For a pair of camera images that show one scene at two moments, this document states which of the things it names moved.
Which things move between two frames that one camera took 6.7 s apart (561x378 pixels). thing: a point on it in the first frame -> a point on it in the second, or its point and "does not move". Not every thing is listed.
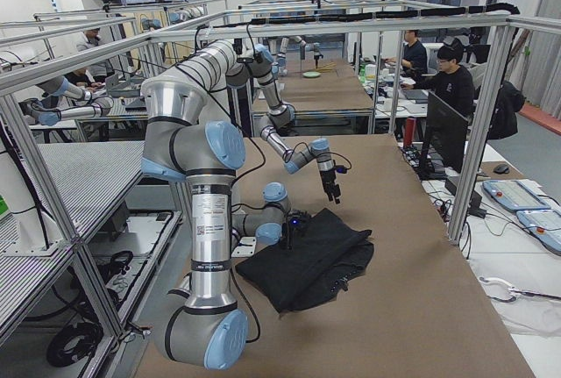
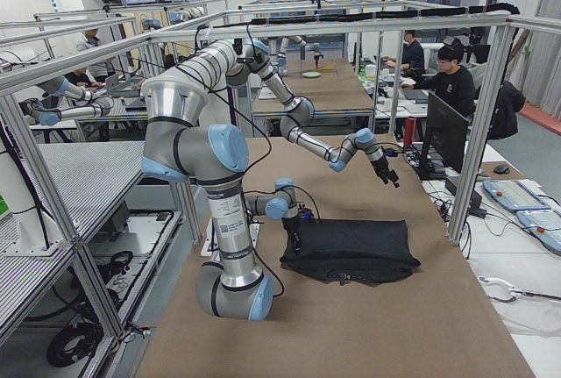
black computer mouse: [501, 168] does not move
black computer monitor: [446, 139] does not move
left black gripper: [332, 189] -> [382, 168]
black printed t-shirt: [324, 254] -> [364, 249]
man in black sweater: [453, 84] does not move
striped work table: [90, 174] does not move
